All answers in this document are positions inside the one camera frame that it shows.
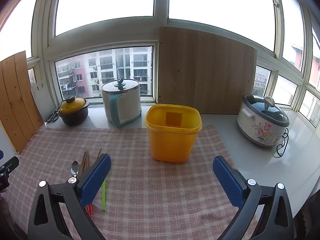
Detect metal spoon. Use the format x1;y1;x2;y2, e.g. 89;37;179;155
70;160;80;177

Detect green plastic chopstick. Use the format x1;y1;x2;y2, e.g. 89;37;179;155
101;179;107;212

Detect large light wooden board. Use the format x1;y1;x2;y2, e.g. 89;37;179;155
157;26;257;115

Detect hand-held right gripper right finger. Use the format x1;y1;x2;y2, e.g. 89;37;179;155
212;156;298;240

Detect black power cable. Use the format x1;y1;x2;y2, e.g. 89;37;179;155
273;127;289;158

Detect black scissors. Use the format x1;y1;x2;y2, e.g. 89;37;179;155
46;106;61;123

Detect yellow plastic container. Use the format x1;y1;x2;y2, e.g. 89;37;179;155
144;104;202;163

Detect orange wooden slat panel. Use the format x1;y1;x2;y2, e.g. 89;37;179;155
0;51;44;154

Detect pink checked cloth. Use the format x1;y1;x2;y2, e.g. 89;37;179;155
2;125;260;240

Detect white pot with glass lid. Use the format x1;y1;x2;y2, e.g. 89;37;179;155
101;78;142;127

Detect dark clay pot yellow lid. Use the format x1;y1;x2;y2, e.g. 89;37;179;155
58;96;90;126

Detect white window frame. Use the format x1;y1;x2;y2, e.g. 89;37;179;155
0;0;320;130

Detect white plastic cutting board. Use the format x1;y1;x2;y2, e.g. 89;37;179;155
30;82;47;124

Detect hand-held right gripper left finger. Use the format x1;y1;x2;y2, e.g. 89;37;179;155
27;152;112;240

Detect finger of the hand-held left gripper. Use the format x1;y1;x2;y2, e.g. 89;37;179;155
0;156;20;193

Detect floral white rice cooker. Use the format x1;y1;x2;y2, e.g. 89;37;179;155
237;94;290;147

